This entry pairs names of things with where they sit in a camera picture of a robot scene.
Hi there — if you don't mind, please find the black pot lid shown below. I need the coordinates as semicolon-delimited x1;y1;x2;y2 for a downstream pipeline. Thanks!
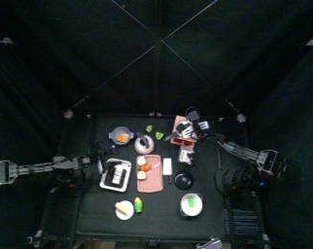
173;170;195;191

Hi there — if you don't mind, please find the red toy box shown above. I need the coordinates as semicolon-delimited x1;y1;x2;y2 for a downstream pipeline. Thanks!
170;136;198;146

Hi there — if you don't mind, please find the black round cup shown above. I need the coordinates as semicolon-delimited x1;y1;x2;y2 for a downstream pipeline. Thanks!
185;106;202;123

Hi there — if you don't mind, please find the white rectangular tray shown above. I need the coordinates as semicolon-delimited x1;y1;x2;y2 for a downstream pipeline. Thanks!
99;158;134;194

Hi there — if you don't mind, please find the white black toy appliance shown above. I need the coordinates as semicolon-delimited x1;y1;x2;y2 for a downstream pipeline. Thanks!
178;145;197;165

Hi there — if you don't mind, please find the pink cutting board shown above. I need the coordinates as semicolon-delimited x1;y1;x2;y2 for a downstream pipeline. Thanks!
136;154;165;194

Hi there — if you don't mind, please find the orange toy food piece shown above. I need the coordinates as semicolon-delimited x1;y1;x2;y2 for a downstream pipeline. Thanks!
115;132;132;144

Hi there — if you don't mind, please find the yellow toy cheese wedge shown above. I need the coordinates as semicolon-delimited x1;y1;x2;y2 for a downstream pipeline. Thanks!
114;202;130;215

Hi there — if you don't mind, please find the yellow green toy corn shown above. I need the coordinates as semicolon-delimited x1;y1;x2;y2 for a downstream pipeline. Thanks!
134;196;144;214

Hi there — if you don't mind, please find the blue-grey toy bowl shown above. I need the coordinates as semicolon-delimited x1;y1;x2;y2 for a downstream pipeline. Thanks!
108;125;135;146

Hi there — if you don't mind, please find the white round plate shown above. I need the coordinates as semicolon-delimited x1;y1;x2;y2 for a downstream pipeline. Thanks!
114;199;136;222

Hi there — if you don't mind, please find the white bowl green inside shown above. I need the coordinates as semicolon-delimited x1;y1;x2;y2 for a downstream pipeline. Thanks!
179;193;205;218

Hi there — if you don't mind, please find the purple grey object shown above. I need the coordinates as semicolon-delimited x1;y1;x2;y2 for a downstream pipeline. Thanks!
197;237;225;249

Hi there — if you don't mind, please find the white printed label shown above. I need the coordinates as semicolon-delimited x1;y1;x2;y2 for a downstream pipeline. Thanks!
230;207;261;237

